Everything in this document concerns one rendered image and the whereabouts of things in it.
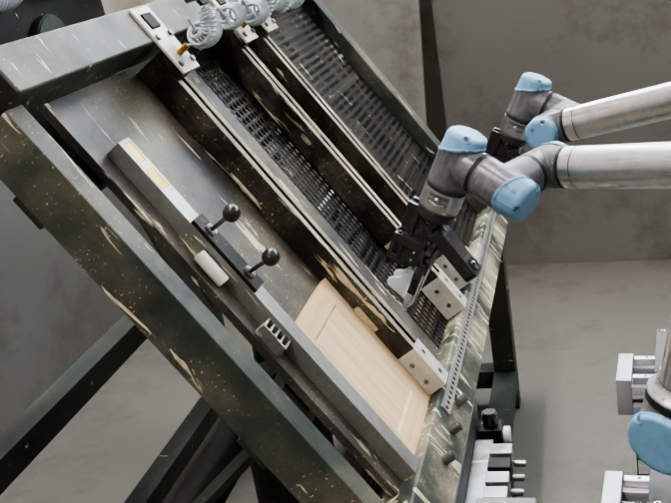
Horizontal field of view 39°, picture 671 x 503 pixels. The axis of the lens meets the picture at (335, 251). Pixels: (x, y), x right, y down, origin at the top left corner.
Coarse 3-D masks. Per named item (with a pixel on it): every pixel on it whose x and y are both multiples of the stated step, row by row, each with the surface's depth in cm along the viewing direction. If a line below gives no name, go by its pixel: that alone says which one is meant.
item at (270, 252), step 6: (264, 252) 193; (270, 252) 192; (276, 252) 193; (264, 258) 193; (270, 258) 192; (276, 258) 193; (258, 264) 198; (270, 264) 193; (246, 270) 201; (252, 270) 200; (252, 276) 202
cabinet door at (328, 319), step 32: (320, 288) 230; (320, 320) 221; (352, 320) 233; (352, 352) 224; (384, 352) 236; (352, 384) 214; (384, 384) 227; (416, 384) 239; (384, 416) 217; (416, 416) 229
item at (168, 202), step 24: (120, 144) 196; (120, 168) 198; (144, 168) 197; (144, 192) 198; (168, 192) 199; (168, 216) 199; (192, 216) 201; (192, 240) 200; (240, 288) 201; (264, 288) 205; (264, 312) 202; (288, 336) 203; (312, 360) 204; (336, 384) 204; (336, 408) 206; (360, 408) 206; (360, 432) 207; (384, 432) 208; (384, 456) 208; (408, 456) 210
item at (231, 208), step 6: (228, 210) 191; (234, 210) 191; (240, 210) 192; (228, 216) 191; (234, 216) 191; (240, 216) 192; (222, 222) 196; (234, 222) 193; (210, 228) 200; (216, 228) 198
